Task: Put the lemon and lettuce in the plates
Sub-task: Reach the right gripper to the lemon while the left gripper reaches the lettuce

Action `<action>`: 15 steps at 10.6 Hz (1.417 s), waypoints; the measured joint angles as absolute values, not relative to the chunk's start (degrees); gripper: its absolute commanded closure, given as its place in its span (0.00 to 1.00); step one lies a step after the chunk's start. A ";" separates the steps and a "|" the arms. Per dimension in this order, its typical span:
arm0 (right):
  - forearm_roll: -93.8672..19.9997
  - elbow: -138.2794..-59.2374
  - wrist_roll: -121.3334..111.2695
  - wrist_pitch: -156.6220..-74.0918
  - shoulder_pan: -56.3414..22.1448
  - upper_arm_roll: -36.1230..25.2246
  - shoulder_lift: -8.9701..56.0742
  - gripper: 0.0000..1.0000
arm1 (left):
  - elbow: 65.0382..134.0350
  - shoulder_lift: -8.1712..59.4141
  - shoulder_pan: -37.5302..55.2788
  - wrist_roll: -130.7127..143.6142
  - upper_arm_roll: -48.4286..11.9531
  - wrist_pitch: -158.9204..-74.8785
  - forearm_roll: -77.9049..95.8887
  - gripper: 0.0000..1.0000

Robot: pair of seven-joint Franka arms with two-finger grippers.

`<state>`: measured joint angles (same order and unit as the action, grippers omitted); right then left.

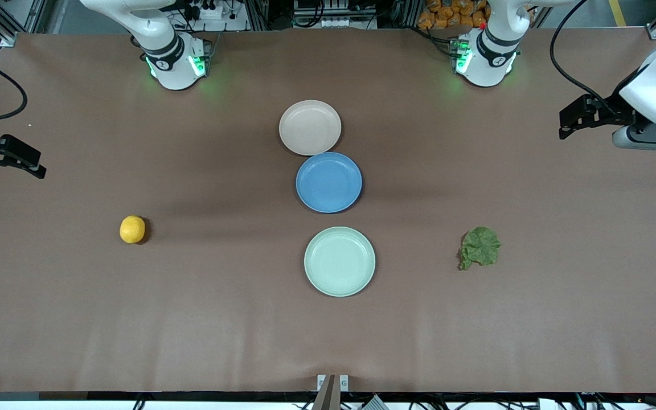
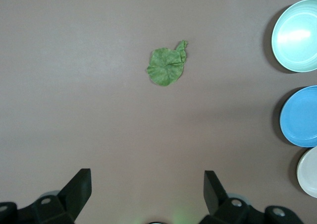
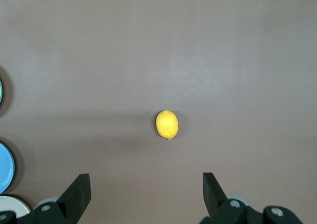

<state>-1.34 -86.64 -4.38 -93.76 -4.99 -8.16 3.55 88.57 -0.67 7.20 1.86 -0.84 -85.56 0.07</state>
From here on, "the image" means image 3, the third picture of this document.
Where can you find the brown table cover mat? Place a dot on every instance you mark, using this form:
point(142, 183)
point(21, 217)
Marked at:
point(74, 60)

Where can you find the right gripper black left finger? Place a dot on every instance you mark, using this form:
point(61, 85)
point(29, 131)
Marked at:
point(74, 201)

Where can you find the pale beige round plate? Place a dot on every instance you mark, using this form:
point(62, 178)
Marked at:
point(12, 205)

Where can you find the yellow lemon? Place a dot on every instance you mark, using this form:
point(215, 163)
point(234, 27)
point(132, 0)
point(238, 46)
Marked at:
point(167, 125)

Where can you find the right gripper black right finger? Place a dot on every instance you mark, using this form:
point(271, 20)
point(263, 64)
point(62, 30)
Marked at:
point(215, 204)

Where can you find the pale green round plate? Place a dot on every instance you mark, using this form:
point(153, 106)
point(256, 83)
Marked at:
point(0, 92)

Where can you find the blue round plate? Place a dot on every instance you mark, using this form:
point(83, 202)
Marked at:
point(5, 167)

